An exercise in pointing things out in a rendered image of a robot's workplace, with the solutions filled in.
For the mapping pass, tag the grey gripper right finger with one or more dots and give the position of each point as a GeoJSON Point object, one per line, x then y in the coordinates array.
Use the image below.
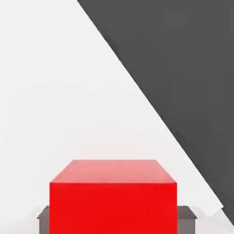
{"type": "Point", "coordinates": [185, 221]}

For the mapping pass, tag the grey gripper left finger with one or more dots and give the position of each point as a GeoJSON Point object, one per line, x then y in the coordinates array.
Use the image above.
{"type": "Point", "coordinates": [44, 221]}

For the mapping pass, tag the small red cube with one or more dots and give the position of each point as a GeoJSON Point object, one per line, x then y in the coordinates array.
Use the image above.
{"type": "Point", "coordinates": [113, 204]}

